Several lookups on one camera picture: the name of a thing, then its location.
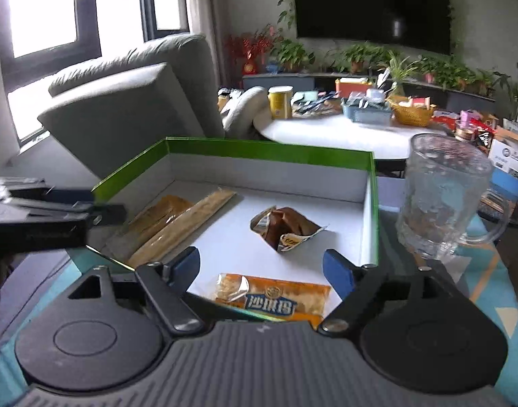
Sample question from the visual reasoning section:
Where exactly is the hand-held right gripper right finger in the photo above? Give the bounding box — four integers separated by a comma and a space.
318, 249, 452, 335

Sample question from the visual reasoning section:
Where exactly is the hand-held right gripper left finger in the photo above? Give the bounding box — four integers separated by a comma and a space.
67, 247, 205, 335

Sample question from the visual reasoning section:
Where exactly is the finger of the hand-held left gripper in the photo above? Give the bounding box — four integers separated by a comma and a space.
11, 201, 128, 226
0, 177, 96, 209

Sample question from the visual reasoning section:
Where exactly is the orange snack packet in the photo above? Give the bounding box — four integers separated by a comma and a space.
214, 273, 331, 324

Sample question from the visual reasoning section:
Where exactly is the green cardboard box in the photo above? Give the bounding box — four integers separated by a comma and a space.
91, 137, 380, 321

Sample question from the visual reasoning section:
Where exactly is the clear tan biscuit packet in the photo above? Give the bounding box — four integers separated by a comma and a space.
127, 189, 237, 269

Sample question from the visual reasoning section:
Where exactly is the orange-brown snack packet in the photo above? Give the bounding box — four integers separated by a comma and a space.
125, 195, 196, 242

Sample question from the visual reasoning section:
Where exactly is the brown torn snack packet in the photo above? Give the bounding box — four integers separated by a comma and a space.
249, 206, 330, 254

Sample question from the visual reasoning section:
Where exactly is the grey sofa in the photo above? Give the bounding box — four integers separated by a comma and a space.
37, 34, 226, 179

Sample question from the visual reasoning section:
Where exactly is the clear glass mug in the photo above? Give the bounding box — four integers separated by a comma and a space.
395, 133, 513, 261

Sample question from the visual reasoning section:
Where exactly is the white round table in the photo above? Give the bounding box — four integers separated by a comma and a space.
252, 108, 451, 162

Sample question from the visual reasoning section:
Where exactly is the blue plastic basket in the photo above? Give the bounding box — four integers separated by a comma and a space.
341, 97, 393, 125

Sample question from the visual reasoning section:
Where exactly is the white cushion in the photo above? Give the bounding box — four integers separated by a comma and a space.
222, 86, 269, 138

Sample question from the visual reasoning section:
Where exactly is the yellow woven basket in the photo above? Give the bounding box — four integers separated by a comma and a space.
388, 95, 437, 127

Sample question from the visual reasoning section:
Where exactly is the yellow can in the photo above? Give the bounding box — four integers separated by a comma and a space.
267, 85, 294, 120

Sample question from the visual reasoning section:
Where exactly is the orange storage box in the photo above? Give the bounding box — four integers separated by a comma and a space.
335, 77, 376, 99

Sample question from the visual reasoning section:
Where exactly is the large black-framed window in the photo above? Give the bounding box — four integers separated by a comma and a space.
0, 0, 103, 149

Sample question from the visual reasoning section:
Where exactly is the clear plastic cup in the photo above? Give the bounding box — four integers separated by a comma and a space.
454, 121, 477, 141

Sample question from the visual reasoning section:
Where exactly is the pile of snack bags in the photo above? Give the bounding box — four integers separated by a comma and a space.
433, 109, 503, 154

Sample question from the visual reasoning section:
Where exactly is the spider plant in vase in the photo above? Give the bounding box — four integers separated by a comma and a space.
377, 53, 421, 98

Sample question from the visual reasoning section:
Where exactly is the small potted plant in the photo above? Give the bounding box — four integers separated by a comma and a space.
341, 44, 382, 74

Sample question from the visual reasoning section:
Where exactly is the grey television cabinet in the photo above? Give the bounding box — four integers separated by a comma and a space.
242, 71, 497, 115

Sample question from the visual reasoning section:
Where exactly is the red flower decoration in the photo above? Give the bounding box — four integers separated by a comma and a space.
224, 25, 282, 76

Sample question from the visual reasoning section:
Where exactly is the broad-leaf potted plant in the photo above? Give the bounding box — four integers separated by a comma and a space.
271, 39, 315, 73

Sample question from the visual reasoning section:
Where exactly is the row of potted plants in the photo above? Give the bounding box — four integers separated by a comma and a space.
420, 54, 495, 95

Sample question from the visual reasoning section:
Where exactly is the white curtain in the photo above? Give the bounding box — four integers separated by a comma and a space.
185, 0, 226, 90

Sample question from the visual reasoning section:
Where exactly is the tall leafy plant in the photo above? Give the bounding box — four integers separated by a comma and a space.
496, 61, 518, 120

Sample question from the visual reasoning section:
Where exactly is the black wall television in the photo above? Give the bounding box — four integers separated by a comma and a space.
293, 0, 451, 56

